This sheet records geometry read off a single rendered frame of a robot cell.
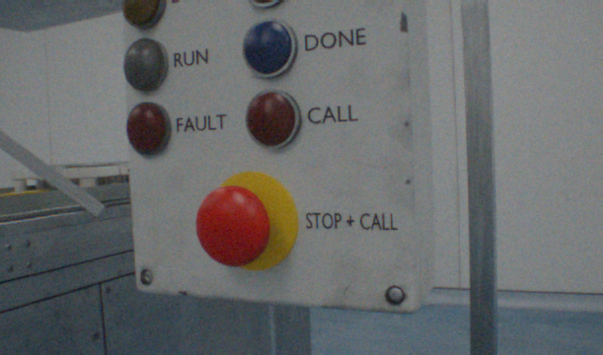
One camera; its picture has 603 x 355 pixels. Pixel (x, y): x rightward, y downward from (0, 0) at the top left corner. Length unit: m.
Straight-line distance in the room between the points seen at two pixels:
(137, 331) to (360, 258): 1.16
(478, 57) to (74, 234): 0.97
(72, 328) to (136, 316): 0.19
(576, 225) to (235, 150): 3.55
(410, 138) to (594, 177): 3.52
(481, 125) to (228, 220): 1.19
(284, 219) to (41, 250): 0.87
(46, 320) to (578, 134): 3.17
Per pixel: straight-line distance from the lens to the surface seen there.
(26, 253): 1.12
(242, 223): 0.28
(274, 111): 0.29
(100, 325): 1.33
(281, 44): 0.30
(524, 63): 3.80
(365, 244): 0.29
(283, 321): 0.40
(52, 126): 5.61
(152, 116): 0.34
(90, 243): 1.22
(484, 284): 1.48
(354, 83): 0.29
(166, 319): 1.51
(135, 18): 0.35
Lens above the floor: 1.04
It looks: 3 degrees down
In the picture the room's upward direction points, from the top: 2 degrees counter-clockwise
